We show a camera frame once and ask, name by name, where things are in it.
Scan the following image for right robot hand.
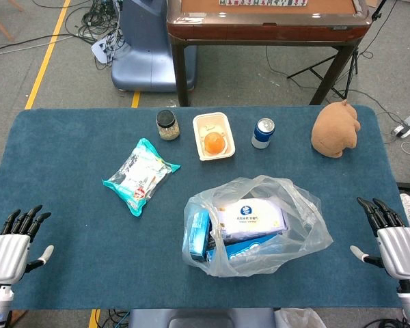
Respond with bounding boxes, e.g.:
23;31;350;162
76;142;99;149
349;197;410;280

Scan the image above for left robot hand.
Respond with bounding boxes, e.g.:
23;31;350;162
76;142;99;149
0;204;55;285

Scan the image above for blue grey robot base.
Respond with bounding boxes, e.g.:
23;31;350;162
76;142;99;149
110;0;197;92

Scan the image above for clear floor plastic bag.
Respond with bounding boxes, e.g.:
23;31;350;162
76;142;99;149
275;307;327;328

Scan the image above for blue felt table mat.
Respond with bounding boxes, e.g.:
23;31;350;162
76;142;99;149
0;105;410;311

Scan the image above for white power strip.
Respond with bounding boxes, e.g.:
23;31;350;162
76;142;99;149
90;32;124;64
392;113;410;139

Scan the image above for brown plush toy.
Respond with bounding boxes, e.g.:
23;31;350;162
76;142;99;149
310;99;361;159

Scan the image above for white tissue pack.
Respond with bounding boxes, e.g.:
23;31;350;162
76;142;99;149
214;197;290;244

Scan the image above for blue Oreo box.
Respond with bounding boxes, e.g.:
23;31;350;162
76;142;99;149
206;234;284;266

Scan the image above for teal snack packet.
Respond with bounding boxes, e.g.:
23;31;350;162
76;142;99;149
101;137;181;218

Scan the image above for blue white drink can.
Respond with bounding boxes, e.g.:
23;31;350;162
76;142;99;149
251;118;275;150

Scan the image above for black tripod stand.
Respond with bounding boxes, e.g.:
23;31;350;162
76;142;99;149
286;0;389;100

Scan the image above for light blue carton box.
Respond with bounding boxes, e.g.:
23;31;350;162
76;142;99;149
189;209;212;262

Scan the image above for grey robot torso base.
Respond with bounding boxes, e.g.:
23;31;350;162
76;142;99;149
128;308;277;328

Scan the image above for glass jar black lid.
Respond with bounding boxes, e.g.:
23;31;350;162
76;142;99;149
156;109;180;141

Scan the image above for orange fruit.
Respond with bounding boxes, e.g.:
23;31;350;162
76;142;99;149
204;131;226;154

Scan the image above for white plastic tray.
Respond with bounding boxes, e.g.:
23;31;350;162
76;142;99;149
192;112;236;162

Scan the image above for wooden chair leg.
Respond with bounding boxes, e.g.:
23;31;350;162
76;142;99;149
0;0;25;42

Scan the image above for brown mahjong table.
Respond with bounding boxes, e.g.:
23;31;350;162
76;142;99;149
166;0;372;107

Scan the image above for row of mahjong tiles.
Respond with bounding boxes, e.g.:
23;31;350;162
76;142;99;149
219;0;308;7

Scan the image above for black cable bundle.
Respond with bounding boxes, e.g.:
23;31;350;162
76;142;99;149
64;0;124;71

